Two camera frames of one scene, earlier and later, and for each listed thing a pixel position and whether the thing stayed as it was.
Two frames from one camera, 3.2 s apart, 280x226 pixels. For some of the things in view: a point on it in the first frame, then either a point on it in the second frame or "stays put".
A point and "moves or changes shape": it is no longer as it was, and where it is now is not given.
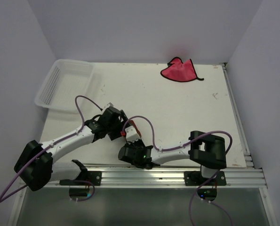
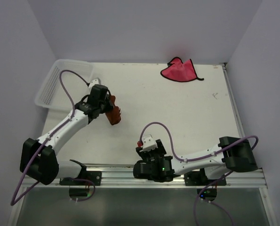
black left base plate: [95, 177] stays put
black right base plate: [195, 178] stays put
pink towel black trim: [178, 71] stays put
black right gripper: [129, 145] -> [160, 150]
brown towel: [132, 122] moves or changes shape
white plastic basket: [65, 85] stays put
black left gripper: [115, 134] -> [108, 105]
